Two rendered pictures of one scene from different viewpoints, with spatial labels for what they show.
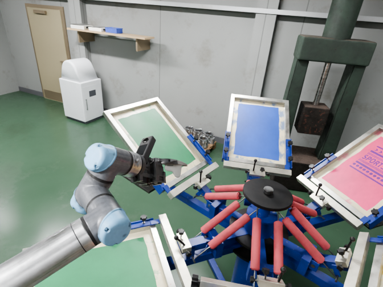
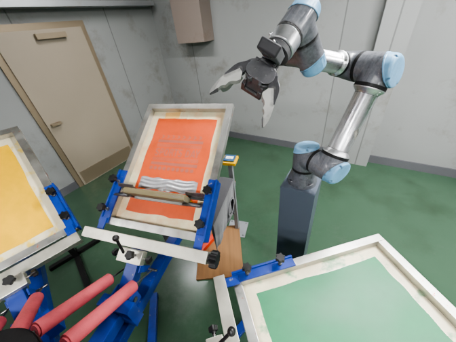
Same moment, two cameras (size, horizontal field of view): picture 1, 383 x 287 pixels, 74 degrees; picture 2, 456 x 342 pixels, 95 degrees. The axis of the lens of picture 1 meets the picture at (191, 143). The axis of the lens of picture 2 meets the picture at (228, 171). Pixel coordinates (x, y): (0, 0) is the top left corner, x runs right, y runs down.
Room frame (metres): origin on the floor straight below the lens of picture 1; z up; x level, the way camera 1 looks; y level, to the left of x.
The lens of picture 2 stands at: (1.27, 0.15, 1.95)
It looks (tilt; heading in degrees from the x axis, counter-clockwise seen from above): 35 degrees down; 193
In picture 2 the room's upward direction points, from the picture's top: 7 degrees counter-clockwise
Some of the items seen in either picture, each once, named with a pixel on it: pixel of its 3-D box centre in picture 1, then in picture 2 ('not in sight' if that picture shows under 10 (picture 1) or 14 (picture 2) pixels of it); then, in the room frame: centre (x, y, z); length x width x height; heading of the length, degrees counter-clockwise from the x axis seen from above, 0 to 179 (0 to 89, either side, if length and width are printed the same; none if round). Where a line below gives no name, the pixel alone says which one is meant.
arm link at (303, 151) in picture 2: not in sight; (306, 155); (0.33, 0.34, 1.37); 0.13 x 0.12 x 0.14; 39
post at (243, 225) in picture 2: not in sight; (233, 197); (-0.28, -0.19, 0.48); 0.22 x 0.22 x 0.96; 83
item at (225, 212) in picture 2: not in sight; (221, 216); (0.23, -0.19, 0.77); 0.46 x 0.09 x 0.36; 173
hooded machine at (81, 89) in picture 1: (81, 89); not in sight; (5.26, 2.41, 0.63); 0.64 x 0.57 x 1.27; 68
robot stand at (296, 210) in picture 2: not in sight; (292, 246); (0.32, 0.33, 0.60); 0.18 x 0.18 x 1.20; 68
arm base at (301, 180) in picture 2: not in sight; (302, 173); (0.32, 0.33, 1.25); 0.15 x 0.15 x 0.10
